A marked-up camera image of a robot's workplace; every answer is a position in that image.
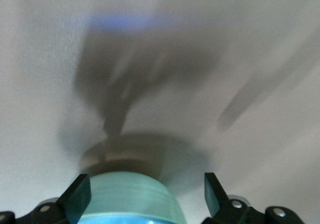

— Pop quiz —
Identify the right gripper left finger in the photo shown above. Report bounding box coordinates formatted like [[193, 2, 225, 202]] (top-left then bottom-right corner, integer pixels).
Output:
[[15, 173, 92, 224]]

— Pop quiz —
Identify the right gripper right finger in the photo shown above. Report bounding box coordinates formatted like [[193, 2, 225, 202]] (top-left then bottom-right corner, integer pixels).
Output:
[[203, 172, 266, 224]]

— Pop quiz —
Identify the blue bowl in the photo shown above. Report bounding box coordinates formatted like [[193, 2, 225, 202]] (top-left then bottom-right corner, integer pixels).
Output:
[[79, 214, 181, 224]]

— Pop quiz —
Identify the pale green bowl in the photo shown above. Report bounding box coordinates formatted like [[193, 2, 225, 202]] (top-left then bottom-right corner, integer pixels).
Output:
[[79, 171, 186, 222]]

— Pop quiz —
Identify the brown table mat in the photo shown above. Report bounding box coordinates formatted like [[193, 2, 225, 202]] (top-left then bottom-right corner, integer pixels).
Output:
[[0, 0, 320, 224]]

